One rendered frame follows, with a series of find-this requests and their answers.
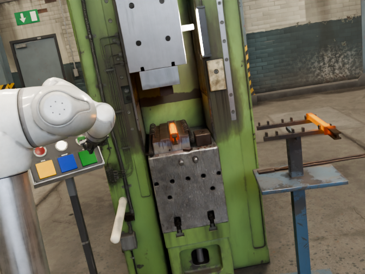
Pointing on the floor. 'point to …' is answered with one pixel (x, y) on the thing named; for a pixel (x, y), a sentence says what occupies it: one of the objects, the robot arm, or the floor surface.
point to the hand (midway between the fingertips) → (90, 148)
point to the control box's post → (81, 224)
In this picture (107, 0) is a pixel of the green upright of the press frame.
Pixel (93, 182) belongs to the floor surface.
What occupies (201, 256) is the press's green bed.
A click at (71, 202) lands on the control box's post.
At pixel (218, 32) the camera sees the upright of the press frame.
